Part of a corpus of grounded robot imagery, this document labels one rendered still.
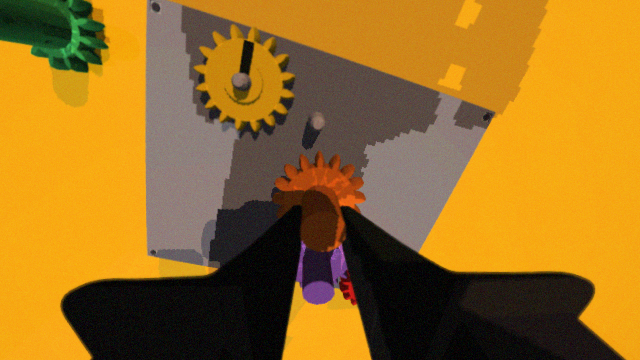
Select purple gear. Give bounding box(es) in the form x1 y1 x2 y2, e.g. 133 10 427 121
296 242 348 305

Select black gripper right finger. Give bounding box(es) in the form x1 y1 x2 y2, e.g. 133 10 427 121
340 206 595 360

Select red gear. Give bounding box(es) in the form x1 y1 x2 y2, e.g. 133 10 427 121
339 270 357 306

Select yellow gear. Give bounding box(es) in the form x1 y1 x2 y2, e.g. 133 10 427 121
194 24 296 132

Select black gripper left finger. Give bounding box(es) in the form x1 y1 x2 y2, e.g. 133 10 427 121
60 205 302 360

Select orange gear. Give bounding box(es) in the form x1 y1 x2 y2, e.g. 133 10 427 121
272 151 366 252

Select green gear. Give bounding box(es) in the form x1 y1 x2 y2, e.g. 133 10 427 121
0 0 109 73

